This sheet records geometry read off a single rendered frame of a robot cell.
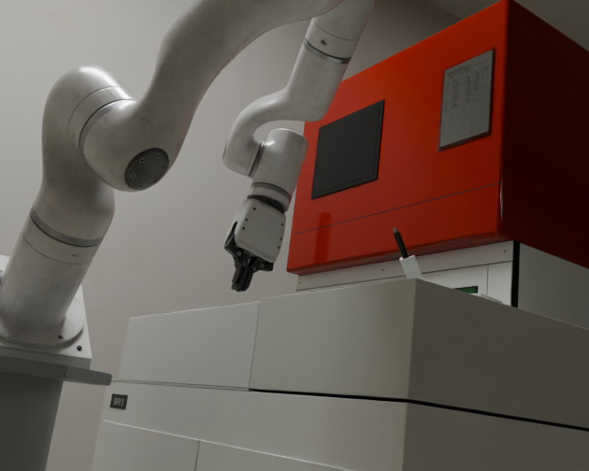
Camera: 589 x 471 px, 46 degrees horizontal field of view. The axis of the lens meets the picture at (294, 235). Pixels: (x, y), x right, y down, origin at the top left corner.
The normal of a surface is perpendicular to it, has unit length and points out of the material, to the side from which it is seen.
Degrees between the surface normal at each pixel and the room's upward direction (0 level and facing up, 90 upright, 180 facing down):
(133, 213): 90
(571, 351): 90
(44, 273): 132
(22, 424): 90
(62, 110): 111
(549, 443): 90
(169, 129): 102
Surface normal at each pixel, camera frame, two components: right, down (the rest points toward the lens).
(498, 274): -0.81, -0.25
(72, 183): 0.51, -0.44
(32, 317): 0.22, 0.54
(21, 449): 0.75, -0.08
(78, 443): 0.50, -0.17
